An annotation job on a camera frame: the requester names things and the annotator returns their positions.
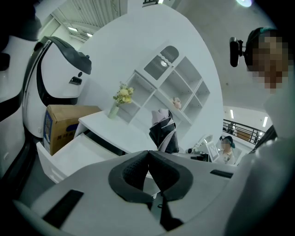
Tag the white cubby shelf unit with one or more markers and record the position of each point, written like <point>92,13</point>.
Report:
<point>170,87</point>

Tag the white and black machine panel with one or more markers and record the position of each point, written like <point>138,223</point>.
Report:
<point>10,115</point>

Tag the white drawer cabinet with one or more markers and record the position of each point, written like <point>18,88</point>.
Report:
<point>119,131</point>

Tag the vase with yellow flowers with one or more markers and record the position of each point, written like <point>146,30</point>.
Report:
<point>123,95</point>

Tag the white framed tablet screen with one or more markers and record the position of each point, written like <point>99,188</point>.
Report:
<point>213,151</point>

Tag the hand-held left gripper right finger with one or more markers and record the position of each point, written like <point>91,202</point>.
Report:
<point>170,177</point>

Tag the brown cardboard box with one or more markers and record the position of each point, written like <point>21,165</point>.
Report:
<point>66,122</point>

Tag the person's head with teal cap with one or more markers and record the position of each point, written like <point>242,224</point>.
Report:
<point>269,60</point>

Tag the white and black robot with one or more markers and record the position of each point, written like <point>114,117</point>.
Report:
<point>57,76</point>

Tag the white drawer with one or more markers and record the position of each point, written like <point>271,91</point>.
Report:
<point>78,152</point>

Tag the black head-mounted camera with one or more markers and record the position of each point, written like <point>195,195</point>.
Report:
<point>235,51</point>

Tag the small pink flower ornament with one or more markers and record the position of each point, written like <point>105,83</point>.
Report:
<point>177,102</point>

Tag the person's white shirt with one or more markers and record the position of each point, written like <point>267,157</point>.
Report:
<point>265,179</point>

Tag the black metal railing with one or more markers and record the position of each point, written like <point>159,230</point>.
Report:
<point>242,132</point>

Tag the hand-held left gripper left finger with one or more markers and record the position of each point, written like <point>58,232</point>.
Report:
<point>129,175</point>

